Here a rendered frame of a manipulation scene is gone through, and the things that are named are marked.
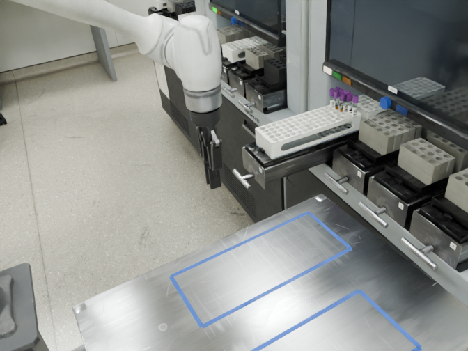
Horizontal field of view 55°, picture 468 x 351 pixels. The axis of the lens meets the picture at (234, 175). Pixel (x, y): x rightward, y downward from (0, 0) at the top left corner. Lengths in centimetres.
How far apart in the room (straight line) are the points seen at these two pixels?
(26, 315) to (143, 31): 70
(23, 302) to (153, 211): 136
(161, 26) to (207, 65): 17
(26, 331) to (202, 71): 68
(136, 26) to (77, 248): 145
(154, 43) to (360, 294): 72
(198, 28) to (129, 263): 139
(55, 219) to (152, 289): 172
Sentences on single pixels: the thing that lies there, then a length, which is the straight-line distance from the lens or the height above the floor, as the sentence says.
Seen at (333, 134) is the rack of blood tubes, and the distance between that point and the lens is 130.
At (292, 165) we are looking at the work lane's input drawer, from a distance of 124.
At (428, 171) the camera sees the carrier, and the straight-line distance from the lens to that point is 113.
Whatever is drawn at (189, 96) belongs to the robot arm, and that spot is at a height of 104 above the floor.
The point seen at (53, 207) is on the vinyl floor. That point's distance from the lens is 268.
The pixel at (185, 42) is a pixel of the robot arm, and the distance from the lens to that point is 101.
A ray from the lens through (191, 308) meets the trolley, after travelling 86.
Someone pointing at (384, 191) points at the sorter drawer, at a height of 80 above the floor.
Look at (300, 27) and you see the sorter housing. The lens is 145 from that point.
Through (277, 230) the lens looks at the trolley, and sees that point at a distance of 98.
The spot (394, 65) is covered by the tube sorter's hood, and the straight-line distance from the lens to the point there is 112.
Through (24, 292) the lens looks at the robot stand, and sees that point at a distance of 119.
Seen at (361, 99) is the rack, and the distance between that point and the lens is 142.
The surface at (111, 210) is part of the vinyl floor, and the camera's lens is 251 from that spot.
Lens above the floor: 148
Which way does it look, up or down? 35 degrees down
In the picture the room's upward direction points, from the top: 6 degrees counter-clockwise
